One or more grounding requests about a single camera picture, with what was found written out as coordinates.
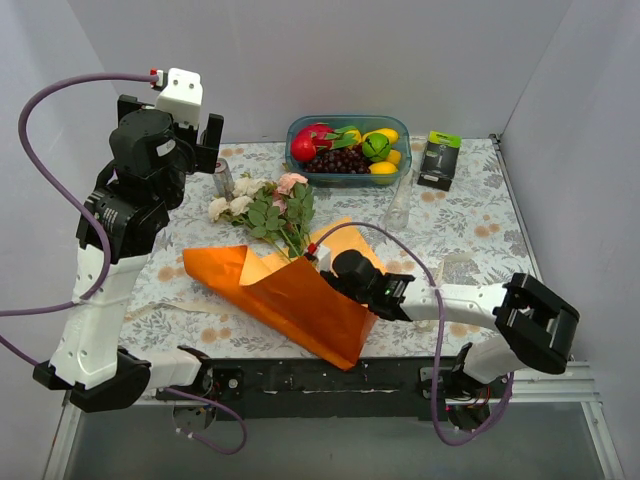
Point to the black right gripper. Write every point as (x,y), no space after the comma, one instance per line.
(329,278)

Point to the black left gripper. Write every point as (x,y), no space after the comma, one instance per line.
(210,142)

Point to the orange paper bouquet wrap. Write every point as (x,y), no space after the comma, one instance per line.
(289,297)

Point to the artificial flower bunch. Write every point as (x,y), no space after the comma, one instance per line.
(278,213)

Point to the cream printed ribbon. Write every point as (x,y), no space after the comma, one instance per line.
(202,306)

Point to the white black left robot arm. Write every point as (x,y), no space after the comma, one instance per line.
(129,206)

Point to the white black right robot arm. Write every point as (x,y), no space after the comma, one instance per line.
(534,327)

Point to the clear glass vase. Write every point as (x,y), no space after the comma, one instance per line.
(397,215)

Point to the silver drink can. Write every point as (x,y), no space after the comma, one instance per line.
(223,180)

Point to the red dragon fruit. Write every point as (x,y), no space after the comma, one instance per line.
(318,138)

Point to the yellow lemon front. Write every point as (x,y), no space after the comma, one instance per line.
(384,172)

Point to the yellow lemon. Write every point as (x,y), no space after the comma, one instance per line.
(384,172)
(394,157)
(391,134)

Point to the dark grape bunch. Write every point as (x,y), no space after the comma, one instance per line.
(348,160)

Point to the blue plastic fruit container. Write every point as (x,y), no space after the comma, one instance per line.
(357,126)

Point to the yellow lemon right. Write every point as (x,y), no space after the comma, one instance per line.
(394,157)

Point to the green lime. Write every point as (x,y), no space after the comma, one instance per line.
(376,147)

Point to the black green razor package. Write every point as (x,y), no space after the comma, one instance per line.
(439,161)

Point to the yellow lemon top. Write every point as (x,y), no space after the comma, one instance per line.
(391,134)

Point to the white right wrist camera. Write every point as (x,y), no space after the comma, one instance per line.
(319,256)

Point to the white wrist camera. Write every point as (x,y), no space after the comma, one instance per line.
(180,94)
(319,256)

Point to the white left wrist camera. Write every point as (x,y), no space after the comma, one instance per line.
(180,94)

